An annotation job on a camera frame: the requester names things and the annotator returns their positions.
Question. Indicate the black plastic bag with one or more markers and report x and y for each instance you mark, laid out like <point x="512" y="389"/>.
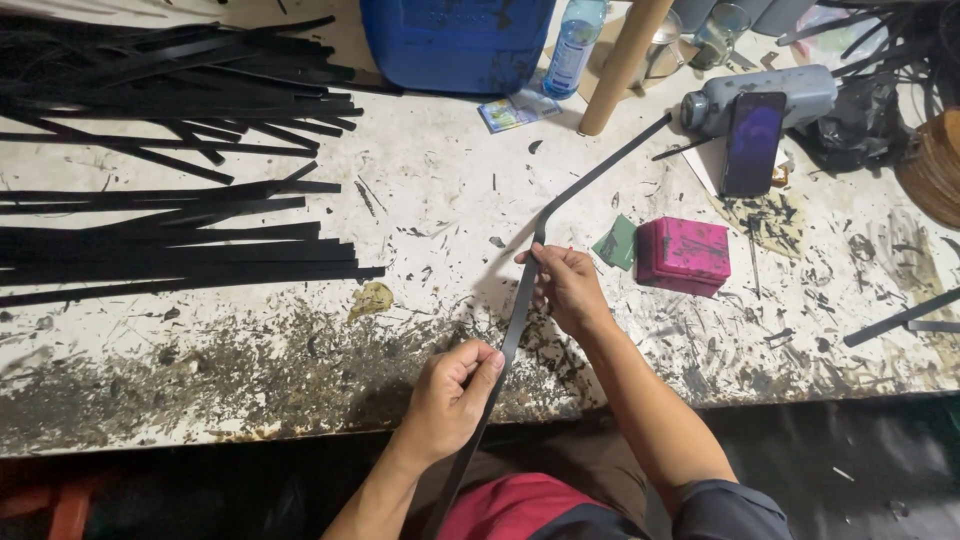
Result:
<point x="855" y="127"/>

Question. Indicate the blue plastic jerrycan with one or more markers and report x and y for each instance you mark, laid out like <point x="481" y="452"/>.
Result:
<point x="457" y="45"/>

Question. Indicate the person's right hand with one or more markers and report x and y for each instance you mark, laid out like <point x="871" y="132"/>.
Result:
<point x="574" y="292"/>

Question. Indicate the grey strip offcut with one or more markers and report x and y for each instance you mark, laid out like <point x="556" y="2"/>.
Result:
<point x="934" y="326"/>

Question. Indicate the long black rubber strip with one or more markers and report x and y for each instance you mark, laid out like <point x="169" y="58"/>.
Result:
<point x="600" y="169"/>

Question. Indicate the brown cardboard tube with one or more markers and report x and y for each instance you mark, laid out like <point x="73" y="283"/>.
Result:
<point x="619" y="67"/>

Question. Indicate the glass jar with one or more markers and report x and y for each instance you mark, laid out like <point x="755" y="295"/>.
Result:
<point x="716" y="37"/>

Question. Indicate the metal cup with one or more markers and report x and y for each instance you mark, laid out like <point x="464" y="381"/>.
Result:
<point x="664" y="52"/>

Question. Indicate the white paper sheet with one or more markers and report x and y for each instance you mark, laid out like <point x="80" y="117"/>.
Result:
<point x="705" y="161"/>

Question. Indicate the tan stained paper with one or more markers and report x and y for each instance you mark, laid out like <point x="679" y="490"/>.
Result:
<point x="761" y="221"/>

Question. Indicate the neat pile of black strips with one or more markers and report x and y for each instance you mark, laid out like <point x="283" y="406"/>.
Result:
<point x="172" y="251"/>

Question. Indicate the short black strip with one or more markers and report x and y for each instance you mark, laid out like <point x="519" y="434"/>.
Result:
<point x="896" y="319"/>

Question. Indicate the blue banknote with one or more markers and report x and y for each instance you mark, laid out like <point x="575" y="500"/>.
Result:
<point x="517" y="111"/>

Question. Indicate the red stool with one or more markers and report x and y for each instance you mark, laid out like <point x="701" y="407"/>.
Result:
<point x="60" y="510"/>

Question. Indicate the thin black pen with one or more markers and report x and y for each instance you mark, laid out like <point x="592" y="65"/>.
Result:
<point x="679" y="149"/>

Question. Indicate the brown woven basket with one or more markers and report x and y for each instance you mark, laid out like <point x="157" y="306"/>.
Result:
<point x="934" y="169"/>

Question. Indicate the person's red and navy shirt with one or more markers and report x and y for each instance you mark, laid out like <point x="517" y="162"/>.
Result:
<point x="525" y="510"/>

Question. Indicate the clear plastic water bottle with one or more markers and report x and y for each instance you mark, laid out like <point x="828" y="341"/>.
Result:
<point x="570" y="52"/>

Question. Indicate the tangled pile of black strips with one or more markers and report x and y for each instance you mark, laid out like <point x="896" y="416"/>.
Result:
<point x="165" y="82"/>

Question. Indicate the brown cardboard sheet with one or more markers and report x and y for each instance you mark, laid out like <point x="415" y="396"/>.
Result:
<point x="607" y="45"/>

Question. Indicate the person's left hand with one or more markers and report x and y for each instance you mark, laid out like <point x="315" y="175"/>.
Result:
<point x="442" y="405"/>

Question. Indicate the grey plastic bottle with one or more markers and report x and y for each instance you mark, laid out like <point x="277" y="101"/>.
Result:
<point x="810" y="86"/>

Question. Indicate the yellow paper scrap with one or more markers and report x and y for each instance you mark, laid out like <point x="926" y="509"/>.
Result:
<point x="371" y="298"/>

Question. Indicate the green card piece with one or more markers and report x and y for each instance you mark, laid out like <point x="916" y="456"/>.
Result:
<point x="619" y="244"/>

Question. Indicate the pink box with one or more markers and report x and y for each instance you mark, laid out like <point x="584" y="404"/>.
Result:
<point x="684" y="255"/>

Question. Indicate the grey containers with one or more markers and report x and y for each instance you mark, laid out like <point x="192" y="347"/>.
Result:
<point x="772" y="13"/>

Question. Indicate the black smartphone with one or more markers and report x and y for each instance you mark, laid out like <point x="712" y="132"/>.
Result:
<point x="752" y="142"/>

